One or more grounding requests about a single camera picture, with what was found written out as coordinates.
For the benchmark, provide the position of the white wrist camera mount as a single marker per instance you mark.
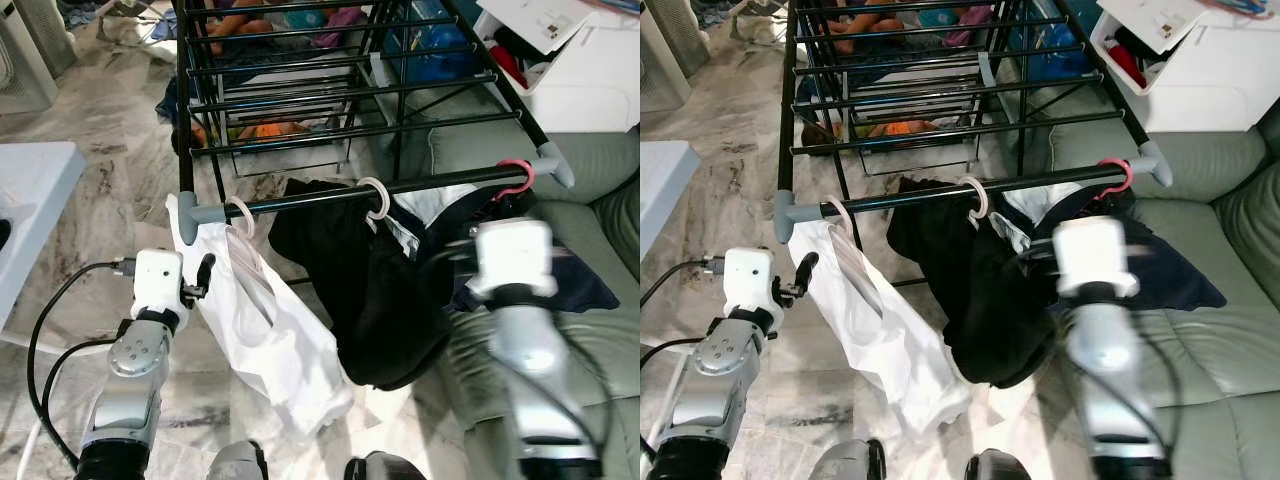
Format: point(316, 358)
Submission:
point(512, 255)
point(750, 280)
point(1095, 255)
point(158, 280)

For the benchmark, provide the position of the silver right robot leg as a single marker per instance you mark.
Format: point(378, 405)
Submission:
point(385, 468)
point(998, 468)

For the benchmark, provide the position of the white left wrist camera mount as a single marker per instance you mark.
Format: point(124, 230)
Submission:
point(750, 280)
point(158, 280)

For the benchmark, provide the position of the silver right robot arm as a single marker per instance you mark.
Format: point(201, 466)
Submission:
point(1100, 350)
point(530, 345)

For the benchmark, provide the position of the black metal drying rack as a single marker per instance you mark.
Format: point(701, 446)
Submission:
point(205, 213)
point(795, 213)

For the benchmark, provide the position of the white storage box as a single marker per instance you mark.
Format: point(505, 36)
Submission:
point(590, 90)
point(1220, 85)

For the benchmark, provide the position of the white plastic hanger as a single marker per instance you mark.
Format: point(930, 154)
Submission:
point(251, 222)
point(851, 218)
point(387, 203)
point(986, 200)

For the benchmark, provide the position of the grey green leather sofa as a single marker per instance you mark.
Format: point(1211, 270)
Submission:
point(1230, 360)
point(600, 240)

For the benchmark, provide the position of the silver robot leg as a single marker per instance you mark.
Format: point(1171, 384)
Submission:
point(385, 468)
point(845, 465)
point(238, 465)
point(998, 468)

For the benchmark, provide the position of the red cloth item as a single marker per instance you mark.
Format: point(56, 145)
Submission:
point(1130, 65)
point(510, 68)

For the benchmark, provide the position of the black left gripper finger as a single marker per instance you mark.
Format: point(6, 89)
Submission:
point(808, 270)
point(207, 270)

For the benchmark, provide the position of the black garment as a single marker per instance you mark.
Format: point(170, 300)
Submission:
point(375, 300)
point(985, 310)

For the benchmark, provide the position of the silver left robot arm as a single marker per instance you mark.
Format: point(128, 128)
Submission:
point(135, 350)
point(715, 355)

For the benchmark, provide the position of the orange item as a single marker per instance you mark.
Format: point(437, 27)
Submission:
point(905, 128)
point(275, 130)

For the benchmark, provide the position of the blue bag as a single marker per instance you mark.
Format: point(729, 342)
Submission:
point(430, 55)
point(1050, 50)

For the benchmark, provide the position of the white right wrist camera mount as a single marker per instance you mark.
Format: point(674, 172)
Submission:
point(1095, 255)
point(512, 255)

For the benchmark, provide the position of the white grille appliance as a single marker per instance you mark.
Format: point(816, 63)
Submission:
point(25, 60)
point(665, 60)

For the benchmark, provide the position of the silver left robot leg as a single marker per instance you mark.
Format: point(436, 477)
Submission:
point(845, 465)
point(238, 465)

